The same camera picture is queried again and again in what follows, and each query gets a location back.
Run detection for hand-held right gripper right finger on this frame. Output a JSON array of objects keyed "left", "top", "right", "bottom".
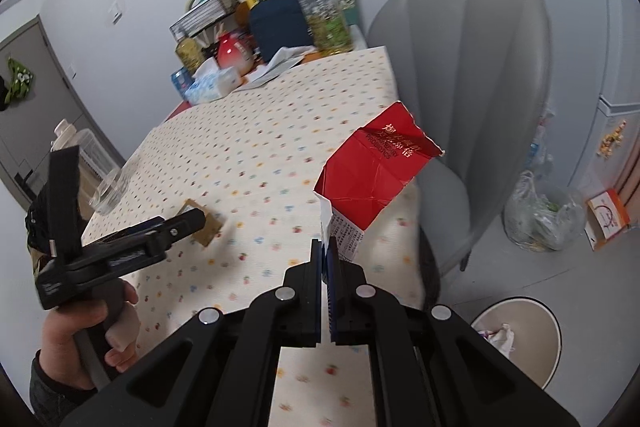
[{"left": 325, "top": 243, "right": 581, "bottom": 427}]

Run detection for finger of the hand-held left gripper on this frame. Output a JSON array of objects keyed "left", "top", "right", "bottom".
[
  {"left": 84, "top": 216, "right": 167, "bottom": 256},
  {"left": 102, "top": 208, "right": 207, "bottom": 271}
]

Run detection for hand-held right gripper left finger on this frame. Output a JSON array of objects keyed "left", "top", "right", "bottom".
[{"left": 59, "top": 239, "right": 321, "bottom": 427}]

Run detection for small brown packet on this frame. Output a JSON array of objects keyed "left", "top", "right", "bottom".
[{"left": 181, "top": 199, "right": 226, "bottom": 248}]

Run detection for red paper packet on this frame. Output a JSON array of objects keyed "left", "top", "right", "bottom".
[{"left": 314, "top": 102, "right": 445, "bottom": 259}]

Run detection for white tissue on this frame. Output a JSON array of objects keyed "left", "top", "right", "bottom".
[{"left": 477, "top": 323, "right": 516, "bottom": 355}]

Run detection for round beige waste bin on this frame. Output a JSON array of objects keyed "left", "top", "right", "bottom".
[{"left": 470, "top": 297, "right": 562, "bottom": 391}]

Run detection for person's left forearm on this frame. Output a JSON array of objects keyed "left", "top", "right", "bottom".
[{"left": 30, "top": 351, "right": 97, "bottom": 427}]

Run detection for person's left hand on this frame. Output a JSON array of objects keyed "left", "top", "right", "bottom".
[{"left": 39, "top": 279, "right": 141, "bottom": 391}]

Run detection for clear plastic cup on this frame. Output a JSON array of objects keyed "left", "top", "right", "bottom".
[{"left": 90, "top": 157, "right": 139, "bottom": 216}]

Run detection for clear pump container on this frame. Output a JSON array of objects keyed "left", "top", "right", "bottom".
[{"left": 52, "top": 119, "right": 124, "bottom": 178}]

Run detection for floral tablecloth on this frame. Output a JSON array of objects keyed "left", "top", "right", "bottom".
[{"left": 80, "top": 47, "right": 436, "bottom": 427}]

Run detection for grey door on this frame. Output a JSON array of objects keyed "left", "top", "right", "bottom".
[{"left": 0, "top": 18, "right": 126, "bottom": 208}]

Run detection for blue drink can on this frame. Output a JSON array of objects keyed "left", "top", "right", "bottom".
[{"left": 171, "top": 68, "right": 195, "bottom": 96}]

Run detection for blue white tissue pack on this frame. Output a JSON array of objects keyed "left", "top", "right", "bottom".
[{"left": 185, "top": 57, "right": 243, "bottom": 105}]

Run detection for glass jar yellow contents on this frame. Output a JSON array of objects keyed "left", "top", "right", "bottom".
[{"left": 175, "top": 38, "right": 206, "bottom": 70}]

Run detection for red white vase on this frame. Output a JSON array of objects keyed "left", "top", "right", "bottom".
[{"left": 216, "top": 33, "right": 254, "bottom": 72}]

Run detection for green plush toy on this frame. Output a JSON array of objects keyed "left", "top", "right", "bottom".
[{"left": 4, "top": 57, "right": 36, "bottom": 106}]

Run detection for white paper sheets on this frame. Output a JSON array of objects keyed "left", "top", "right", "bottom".
[{"left": 240, "top": 47, "right": 321, "bottom": 90}]

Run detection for clear plastic bag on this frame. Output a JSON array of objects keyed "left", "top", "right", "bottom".
[{"left": 504, "top": 171, "right": 587, "bottom": 253}]

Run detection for navy lunch bag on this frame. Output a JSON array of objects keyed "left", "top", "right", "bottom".
[{"left": 248, "top": 0, "right": 315, "bottom": 50}]

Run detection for clear plastic bottle green label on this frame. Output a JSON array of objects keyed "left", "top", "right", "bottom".
[{"left": 294, "top": 0, "right": 353, "bottom": 55}]

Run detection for grey shell chair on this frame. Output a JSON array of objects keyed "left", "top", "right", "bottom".
[{"left": 367, "top": 0, "right": 553, "bottom": 308}]

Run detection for orange white cardboard box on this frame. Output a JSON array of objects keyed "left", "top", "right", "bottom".
[{"left": 584, "top": 189, "right": 632, "bottom": 252}]

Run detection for yellow fridge magnet cluster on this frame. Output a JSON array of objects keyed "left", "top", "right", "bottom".
[{"left": 599, "top": 121, "right": 629, "bottom": 160}]

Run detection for white refrigerator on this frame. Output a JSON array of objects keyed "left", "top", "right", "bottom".
[{"left": 475, "top": 0, "right": 640, "bottom": 218}]

